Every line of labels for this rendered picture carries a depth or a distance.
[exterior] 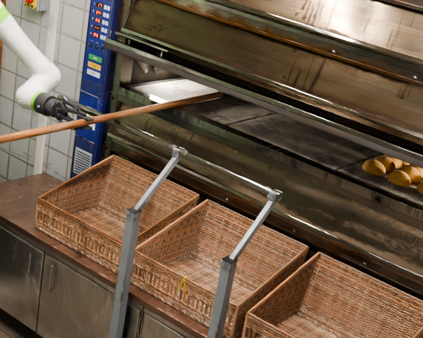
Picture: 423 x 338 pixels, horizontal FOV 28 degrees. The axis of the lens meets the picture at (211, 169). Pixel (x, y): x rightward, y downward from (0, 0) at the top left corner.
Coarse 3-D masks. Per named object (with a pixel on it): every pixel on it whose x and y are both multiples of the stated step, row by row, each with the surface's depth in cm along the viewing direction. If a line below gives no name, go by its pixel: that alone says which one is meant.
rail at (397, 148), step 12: (132, 48) 374; (156, 60) 366; (168, 60) 362; (192, 72) 355; (228, 84) 344; (252, 96) 337; (264, 96) 335; (288, 108) 328; (324, 120) 319; (348, 132) 313; (360, 132) 310; (384, 144) 305; (420, 156) 297
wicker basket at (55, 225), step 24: (96, 168) 402; (120, 168) 406; (48, 192) 381; (72, 192) 394; (96, 192) 408; (120, 192) 405; (144, 192) 397; (168, 192) 390; (192, 192) 382; (48, 216) 387; (72, 216) 365; (96, 216) 402; (120, 216) 404; (144, 216) 396; (168, 216) 366; (72, 240) 369; (96, 240) 359; (120, 240) 383; (144, 240) 359
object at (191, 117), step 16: (128, 96) 400; (144, 96) 395; (176, 112) 384; (192, 112) 384; (208, 128) 373; (224, 128) 370; (240, 144) 364; (256, 144) 359; (272, 144) 360; (288, 160) 350; (304, 160) 347; (320, 176) 342; (336, 176) 337; (368, 192) 329; (384, 192) 328; (400, 208) 322; (416, 208) 318
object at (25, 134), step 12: (204, 96) 402; (216, 96) 409; (144, 108) 369; (156, 108) 375; (168, 108) 382; (84, 120) 341; (96, 120) 346; (108, 120) 352; (24, 132) 317; (36, 132) 321; (48, 132) 326
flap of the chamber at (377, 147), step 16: (112, 48) 381; (160, 64) 364; (192, 80) 355; (208, 80) 350; (224, 80) 363; (240, 96) 341; (288, 112) 328; (320, 128) 320; (352, 128) 328; (368, 144) 309; (400, 144) 320; (416, 160) 298
